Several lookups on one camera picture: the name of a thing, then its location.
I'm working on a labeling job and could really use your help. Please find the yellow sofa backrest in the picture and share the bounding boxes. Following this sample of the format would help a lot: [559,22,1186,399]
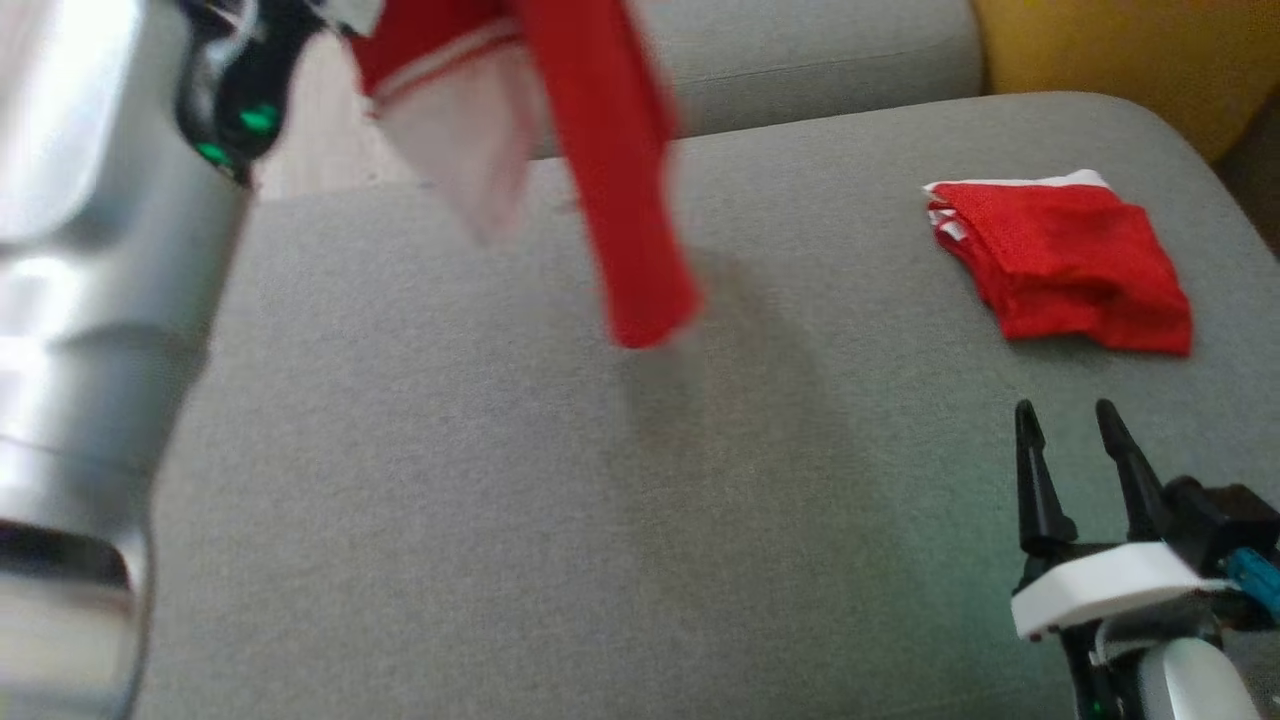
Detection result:
[968,0,1280,163]

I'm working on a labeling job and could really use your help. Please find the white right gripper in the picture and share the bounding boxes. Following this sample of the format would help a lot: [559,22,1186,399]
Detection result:
[1010,398,1237,642]

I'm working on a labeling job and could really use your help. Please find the wide grey sofa cushion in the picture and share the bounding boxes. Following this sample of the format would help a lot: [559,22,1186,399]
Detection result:
[133,91,1280,720]

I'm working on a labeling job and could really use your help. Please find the grey sofa seat cushion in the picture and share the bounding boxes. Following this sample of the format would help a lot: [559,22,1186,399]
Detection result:
[528,0,987,163]

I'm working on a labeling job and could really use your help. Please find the red shirt with white sleeves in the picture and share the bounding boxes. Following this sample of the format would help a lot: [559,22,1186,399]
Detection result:
[343,0,703,352]

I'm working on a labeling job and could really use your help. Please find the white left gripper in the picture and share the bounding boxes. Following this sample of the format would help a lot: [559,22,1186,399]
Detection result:
[305,0,387,39]

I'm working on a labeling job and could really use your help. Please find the black right cable teal plug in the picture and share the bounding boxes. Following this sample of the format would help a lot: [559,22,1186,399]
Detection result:
[1223,546,1280,623]

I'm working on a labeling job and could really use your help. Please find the red shorts with white waistband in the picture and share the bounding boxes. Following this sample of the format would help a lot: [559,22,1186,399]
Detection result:
[921,169,1195,359]

